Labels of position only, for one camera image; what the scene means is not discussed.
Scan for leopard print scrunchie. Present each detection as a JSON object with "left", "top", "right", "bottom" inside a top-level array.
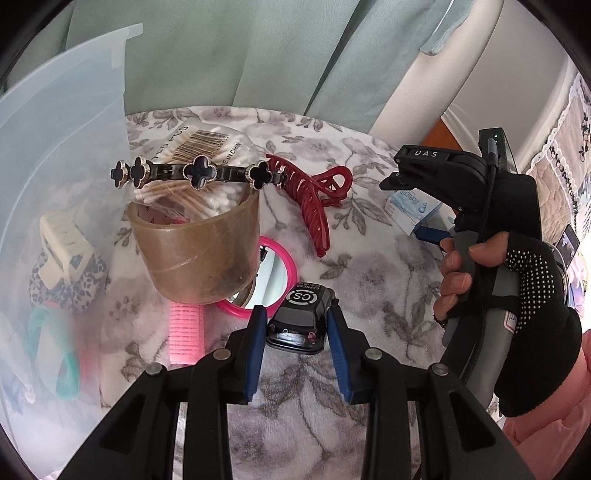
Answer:
[{"left": 28, "top": 247, "right": 109, "bottom": 315}]

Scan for pale green curtain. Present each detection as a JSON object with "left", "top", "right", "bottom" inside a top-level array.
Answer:
[{"left": 0, "top": 0, "right": 467, "bottom": 134}]

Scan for person's right hand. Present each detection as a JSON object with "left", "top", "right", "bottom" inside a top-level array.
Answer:
[{"left": 435, "top": 232, "right": 583, "bottom": 418}]

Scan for small blue white box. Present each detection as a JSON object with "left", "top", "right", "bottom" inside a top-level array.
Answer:
[{"left": 387, "top": 189, "right": 444, "bottom": 236}]

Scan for clear plastic container blue latches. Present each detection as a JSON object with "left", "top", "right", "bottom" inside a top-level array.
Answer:
[{"left": 0, "top": 23, "right": 144, "bottom": 462}]

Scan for person's right forearm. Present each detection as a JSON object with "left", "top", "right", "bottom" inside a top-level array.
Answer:
[{"left": 501, "top": 318, "right": 591, "bottom": 480}]

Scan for brown tape roll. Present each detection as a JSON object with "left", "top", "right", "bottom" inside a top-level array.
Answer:
[{"left": 127, "top": 187, "right": 262, "bottom": 304}]

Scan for red hair claw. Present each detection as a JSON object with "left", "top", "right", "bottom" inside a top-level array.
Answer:
[{"left": 265, "top": 154, "right": 354, "bottom": 258}]

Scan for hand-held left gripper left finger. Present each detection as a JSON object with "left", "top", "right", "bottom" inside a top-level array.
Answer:
[{"left": 99, "top": 305, "right": 269, "bottom": 480}]

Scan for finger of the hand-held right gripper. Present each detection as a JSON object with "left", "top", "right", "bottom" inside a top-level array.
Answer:
[
  {"left": 413, "top": 224, "right": 453, "bottom": 245},
  {"left": 379, "top": 171, "right": 417, "bottom": 191}
]

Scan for pink hair roller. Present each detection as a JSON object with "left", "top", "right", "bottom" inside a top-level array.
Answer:
[{"left": 168, "top": 302, "right": 206, "bottom": 367}]

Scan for black toy car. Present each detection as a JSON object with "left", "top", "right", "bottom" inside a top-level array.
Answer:
[{"left": 265, "top": 285, "right": 335, "bottom": 356}]

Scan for cream hair claw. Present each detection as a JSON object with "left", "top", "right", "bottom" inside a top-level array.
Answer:
[{"left": 39, "top": 211, "right": 95, "bottom": 289}]

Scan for beige quilted lace cover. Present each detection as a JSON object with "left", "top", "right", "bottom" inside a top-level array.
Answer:
[{"left": 522, "top": 69, "right": 591, "bottom": 227}]

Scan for grey floral blanket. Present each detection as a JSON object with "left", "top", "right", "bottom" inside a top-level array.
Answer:
[{"left": 99, "top": 106, "right": 509, "bottom": 480}]

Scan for black clover hair clip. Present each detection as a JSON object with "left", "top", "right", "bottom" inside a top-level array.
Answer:
[{"left": 110, "top": 154, "right": 289, "bottom": 191}]

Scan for pink round mirror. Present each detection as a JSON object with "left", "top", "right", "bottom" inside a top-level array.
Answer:
[{"left": 219, "top": 235, "right": 297, "bottom": 319}]

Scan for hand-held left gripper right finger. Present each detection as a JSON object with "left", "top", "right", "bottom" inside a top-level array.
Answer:
[{"left": 325, "top": 299, "right": 527, "bottom": 480}]

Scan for cotton swab bag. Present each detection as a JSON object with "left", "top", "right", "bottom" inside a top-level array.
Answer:
[{"left": 134, "top": 121, "right": 259, "bottom": 217}]

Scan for black smartphone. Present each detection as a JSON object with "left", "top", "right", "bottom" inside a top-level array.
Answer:
[{"left": 556, "top": 225, "right": 581, "bottom": 259}]

